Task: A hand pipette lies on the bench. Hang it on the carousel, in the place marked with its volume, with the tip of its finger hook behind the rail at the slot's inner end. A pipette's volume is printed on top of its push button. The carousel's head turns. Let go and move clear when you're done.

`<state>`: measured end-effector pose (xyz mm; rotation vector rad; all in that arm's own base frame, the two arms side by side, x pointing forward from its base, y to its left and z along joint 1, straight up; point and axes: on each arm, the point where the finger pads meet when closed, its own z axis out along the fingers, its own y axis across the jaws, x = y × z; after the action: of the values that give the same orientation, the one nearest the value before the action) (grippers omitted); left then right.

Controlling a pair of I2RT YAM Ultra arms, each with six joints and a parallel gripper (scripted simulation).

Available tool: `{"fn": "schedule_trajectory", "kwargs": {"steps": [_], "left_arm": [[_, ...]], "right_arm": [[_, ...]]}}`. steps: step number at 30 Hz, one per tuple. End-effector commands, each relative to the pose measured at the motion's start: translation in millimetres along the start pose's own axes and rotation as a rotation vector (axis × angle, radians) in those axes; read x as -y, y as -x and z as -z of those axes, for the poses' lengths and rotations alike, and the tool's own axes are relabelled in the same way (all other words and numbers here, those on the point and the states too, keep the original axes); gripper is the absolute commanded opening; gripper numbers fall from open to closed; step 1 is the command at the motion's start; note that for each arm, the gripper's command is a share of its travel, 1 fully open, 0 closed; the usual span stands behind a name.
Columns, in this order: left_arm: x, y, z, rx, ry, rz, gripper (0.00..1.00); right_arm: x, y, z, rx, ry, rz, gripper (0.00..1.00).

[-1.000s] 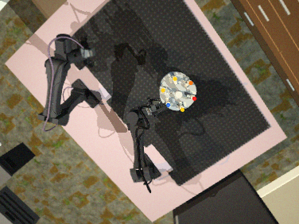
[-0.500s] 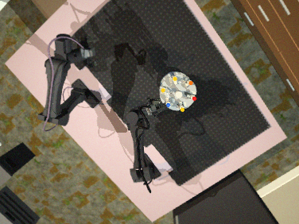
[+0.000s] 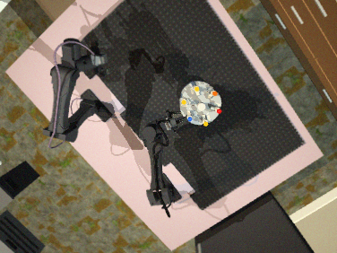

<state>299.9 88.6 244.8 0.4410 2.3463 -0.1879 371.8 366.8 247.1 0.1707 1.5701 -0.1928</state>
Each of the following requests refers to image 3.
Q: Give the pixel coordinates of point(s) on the white pipette with yellow button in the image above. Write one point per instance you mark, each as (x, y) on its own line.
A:
(196, 90)
(184, 101)

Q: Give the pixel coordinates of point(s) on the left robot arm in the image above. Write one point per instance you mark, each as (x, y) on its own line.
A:
(69, 68)

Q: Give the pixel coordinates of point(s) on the white pipette with blue push button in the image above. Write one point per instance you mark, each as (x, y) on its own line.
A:
(189, 117)

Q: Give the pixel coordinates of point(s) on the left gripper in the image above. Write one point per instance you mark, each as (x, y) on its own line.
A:
(92, 62)

